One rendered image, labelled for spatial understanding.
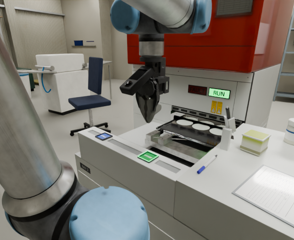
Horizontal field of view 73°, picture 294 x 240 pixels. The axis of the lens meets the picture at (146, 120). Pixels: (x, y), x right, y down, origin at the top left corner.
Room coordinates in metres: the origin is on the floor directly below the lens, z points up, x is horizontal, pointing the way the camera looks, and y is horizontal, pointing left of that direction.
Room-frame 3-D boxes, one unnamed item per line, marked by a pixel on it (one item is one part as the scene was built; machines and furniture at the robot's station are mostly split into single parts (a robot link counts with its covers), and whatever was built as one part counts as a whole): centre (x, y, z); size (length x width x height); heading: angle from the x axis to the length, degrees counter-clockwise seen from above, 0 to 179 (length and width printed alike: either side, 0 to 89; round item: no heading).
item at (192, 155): (0.86, -0.15, 0.87); 0.36 x 0.08 x 0.03; 49
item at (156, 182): (0.71, 0.09, 0.89); 0.55 x 0.09 x 0.14; 49
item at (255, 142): (0.67, -0.41, 1.00); 0.07 x 0.07 x 0.07; 40
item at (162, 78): (0.64, -0.02, 1.25); 0.09 x 0.08 x 0.12; 139
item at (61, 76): (4.31, 1.78, 0.60); 2.60 x 0.63 x 1.19; 149
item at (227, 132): (0.69, -0.31, 1.03); 0.06 x 0.04 x 0.13; 139
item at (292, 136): (0.74, -0.61, 1.01); 0.07 x 0.07 x 0.10
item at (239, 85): (1.23, -0.20, 1.02); 0.81 x 0.03 x 0.40; 49
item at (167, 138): (0.91, -0.09, 0.89); 0.08 x 0.03 x 0.03; 139
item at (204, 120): (1.10, -0.33, 0.89); 0.44 x 0.02 x 0.10; 49
